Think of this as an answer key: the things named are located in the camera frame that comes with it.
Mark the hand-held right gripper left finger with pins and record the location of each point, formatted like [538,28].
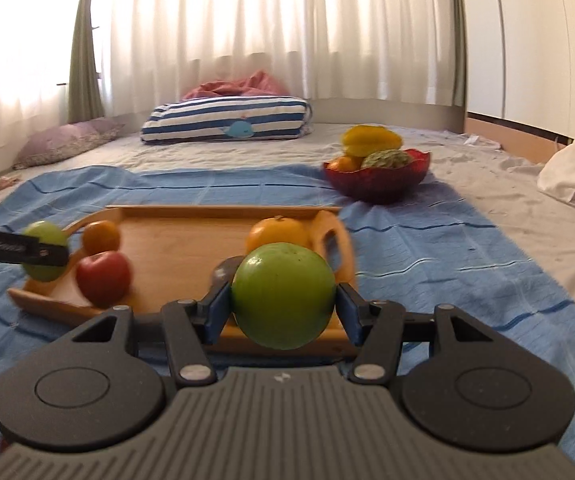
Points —
[217,305]

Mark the white wardrobe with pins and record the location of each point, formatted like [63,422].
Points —
[542,35]

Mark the orange tangerine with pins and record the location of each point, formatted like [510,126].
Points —
[345,164]

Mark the dark brown tomato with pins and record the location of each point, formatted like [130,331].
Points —
[223,270]

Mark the blue patterned blanket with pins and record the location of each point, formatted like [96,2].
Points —
[442,270]

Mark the pink cloth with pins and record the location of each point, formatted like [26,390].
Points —
[237,87]

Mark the sheer white curtain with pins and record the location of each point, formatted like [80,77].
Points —
[267,25]

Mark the wooden tray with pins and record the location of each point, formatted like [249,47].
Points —
[167,245]

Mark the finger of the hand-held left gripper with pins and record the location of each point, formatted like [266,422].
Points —
[7,247]

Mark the large orange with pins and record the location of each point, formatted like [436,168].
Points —
[277,232]

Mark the white plastic bag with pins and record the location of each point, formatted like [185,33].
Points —
[572,165]

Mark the purple pillow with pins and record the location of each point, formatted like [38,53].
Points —
[67,140]

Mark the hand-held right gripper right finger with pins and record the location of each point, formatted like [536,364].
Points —
[350,315]

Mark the small orange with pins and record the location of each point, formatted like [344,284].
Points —
[101,237]

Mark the red glass bowl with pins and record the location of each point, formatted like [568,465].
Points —
[375,182]

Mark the pale bed sheet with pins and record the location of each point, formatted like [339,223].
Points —
[517,210]

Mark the red apple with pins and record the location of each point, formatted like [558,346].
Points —
[104,277]

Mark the yellow starfruit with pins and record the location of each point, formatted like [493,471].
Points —
[367,139]

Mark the blue white striped pillow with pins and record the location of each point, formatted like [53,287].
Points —
[217,115]

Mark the green custard apple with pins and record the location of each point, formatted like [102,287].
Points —
[385,159]

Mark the green orange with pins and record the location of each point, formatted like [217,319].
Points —
[282,295]
[44,230]

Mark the green curtain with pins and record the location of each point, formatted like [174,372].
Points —
[458,35]
[84,60]

